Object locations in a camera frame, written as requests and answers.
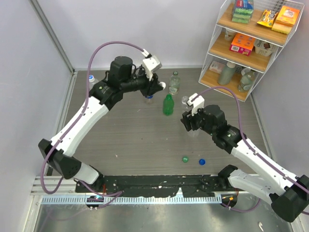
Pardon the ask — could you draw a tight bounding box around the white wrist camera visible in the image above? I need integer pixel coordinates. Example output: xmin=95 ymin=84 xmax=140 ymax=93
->
xmin=186 ymin=93 xmax=205 ymax=116
xmin=142 ymin=56 xmax=162 ymax=81

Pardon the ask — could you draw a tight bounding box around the white wire shelf rack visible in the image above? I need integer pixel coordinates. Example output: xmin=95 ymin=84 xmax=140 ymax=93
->
xmin=199 ymin=0 xmax=305 ymax=102

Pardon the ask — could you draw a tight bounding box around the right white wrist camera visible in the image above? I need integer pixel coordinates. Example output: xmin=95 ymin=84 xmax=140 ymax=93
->
xmin=186 ymin=93 xmax=205 ymax=116

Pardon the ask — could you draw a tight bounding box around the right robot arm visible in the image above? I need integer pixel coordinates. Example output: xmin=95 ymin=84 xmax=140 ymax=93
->
xmin=181 ymin=105 xmax=309 ymax=222

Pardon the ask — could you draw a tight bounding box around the clear bottle blue cap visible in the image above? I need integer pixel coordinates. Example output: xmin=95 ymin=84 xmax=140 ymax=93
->
xmin=88 ymin=75 xmax=99 ymax=91

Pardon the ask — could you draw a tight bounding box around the white cup on shelf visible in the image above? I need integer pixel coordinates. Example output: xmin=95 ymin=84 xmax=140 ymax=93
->
xmin=225 ymin=29 xmax=237 ymax=41

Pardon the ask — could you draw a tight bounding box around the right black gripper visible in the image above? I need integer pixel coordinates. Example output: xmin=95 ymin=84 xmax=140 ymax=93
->
xmin=181 ymin=104 xmax=216 ymax=136

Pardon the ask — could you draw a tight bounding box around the green sponge pack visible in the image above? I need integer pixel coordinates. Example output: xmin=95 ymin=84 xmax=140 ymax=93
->
xmin=231 ymin=0 xmax=254 ymax=24

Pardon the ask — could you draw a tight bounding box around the clear bottle on shelf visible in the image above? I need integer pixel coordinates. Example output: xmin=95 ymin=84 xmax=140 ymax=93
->
xmin=238 ymin=68 xmax=256 ymax=92

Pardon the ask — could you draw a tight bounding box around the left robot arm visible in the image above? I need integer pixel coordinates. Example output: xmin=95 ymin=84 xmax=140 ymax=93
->
xmin=39 ymin=55 xmax=166 ymax=192

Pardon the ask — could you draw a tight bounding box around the orange yellow box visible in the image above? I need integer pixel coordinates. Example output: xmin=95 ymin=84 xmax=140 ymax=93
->
xmin=271 ymin=5 xmax=300 ymax=34

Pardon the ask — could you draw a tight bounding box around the grey green bottle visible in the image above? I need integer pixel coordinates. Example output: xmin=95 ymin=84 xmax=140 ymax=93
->
xmin=217 ymin=61 xmax=236 ymax=86

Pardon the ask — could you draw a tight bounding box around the pink white packet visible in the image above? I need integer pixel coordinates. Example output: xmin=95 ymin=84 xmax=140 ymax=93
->
xmin=209 ymin=60 xmax=225 ymax=74

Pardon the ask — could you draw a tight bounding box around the white cable duct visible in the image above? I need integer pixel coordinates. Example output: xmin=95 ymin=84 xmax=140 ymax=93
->
xmin=41 ymin=195 xmax=223 ymax=205

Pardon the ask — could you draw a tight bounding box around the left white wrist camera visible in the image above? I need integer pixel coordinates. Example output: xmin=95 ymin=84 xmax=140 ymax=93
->
xmin=142 ymin=56 xmax=162 ymax=81

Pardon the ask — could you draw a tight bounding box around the orange pink box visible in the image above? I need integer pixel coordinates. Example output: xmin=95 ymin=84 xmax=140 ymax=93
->
xmin=229 ymin=33 xmax=255 ymax=56

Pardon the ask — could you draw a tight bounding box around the clear plastic bottle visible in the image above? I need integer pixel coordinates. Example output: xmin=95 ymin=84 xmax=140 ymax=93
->
xmin=181 ymin=95 xmax=201 ymax=138

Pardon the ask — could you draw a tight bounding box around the yellow snack bag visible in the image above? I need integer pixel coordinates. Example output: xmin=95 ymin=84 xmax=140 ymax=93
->
xmin=257 ymin=10 xmax=278 ymax=28

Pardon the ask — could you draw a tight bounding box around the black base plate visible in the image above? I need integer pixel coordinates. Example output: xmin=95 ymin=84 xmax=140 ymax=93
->
xmin=90 ymin=174 xmax=242 ymax=198

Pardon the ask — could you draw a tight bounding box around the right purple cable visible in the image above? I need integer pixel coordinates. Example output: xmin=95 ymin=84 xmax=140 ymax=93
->
xmin=193 ymin=86 xmax=309 ymax=216

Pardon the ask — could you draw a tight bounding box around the pepsi bottle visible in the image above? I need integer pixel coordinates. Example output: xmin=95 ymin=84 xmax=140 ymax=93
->
xmin=145 ymin=95 xmax=154 ymax=104

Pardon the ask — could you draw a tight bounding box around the white bottle cap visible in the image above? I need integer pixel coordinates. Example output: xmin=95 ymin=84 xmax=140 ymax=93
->
xmin=159 ymin=82 xmax=166 ymax=89

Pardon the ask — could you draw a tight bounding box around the green plastic bottle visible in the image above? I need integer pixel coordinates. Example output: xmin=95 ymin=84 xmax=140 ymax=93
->
xmin=163 ymin=94 xmax=174 ymax=116

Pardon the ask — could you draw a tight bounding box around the clear glass bottle green cap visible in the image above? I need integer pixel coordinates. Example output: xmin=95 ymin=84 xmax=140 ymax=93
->
xmin=169 ymin=71 xmax=181 ymax=95

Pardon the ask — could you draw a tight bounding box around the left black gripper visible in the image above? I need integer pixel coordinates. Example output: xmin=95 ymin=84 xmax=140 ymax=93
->
xmin=122 ymin=66 xmax=163 ymax=98

